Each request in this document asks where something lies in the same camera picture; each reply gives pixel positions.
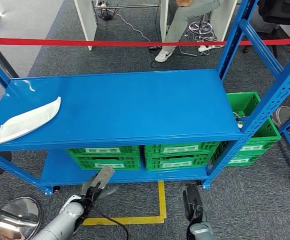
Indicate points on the black power strip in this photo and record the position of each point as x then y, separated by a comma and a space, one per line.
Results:
106, 15

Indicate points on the chrome stanchion post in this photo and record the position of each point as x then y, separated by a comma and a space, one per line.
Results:
17, 212
0, 58

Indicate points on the red barrier belt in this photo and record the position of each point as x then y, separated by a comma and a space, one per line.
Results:
85, 43

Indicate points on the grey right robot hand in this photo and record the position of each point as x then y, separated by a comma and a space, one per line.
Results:
193, 202

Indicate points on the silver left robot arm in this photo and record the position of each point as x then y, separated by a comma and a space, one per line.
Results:
62, 222

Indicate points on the black office chair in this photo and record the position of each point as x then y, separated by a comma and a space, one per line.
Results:
282, 11

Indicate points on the yellow floor tape square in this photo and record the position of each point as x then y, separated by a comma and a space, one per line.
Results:
161, 202

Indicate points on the white plastic trim part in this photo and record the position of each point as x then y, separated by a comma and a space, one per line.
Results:
27, 122

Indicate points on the chrome stool base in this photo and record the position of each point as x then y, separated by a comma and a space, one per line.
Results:
200, 28

